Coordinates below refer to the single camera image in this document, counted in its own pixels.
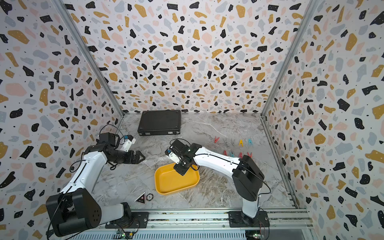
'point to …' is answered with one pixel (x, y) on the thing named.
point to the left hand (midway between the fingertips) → (137, 157)
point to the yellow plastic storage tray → (168, 181)
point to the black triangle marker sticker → (141, 199)
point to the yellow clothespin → (241, 142)
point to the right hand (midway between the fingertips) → (179, 168)
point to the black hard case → (160, 122)
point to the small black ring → (149, 197)
